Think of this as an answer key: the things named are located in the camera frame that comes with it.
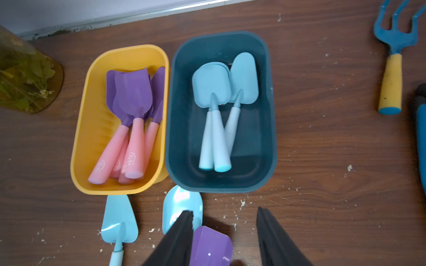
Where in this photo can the blue yellow garden rake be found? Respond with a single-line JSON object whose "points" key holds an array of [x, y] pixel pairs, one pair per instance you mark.
{"points": [[390, 101]]}

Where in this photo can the dark teal storage box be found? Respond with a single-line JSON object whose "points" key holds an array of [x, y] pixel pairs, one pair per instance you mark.
{"points": [[254, 155]]}

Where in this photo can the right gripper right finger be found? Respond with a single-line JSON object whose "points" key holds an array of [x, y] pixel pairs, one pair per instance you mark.
{"points": [[276, 246]]}

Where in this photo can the blue grey garden glove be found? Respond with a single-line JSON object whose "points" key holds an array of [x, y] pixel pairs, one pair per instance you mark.
{"points": [[418, 110]]}

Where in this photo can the teal shovel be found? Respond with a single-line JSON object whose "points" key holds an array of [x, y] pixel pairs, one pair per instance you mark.
{"points": [[119, 226], [178, 200], [206, 146], [216, 109]]}

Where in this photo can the potted green plant vase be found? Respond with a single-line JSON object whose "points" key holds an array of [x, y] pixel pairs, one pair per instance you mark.
{"points": [[30, 80]]}

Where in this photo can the purple shovel pink handle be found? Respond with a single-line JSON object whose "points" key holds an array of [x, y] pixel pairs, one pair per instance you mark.
{"points": [[123, 180], [108, 159], [210, 248], [134, 97], [120, 160], [157, 86]]}

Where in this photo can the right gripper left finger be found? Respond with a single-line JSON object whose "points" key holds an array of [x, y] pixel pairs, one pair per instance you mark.
{"points": [[175, 248]]}

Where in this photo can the yellow plastic storage box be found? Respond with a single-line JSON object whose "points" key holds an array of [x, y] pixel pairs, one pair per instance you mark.
{"points": [[97, 124]]}

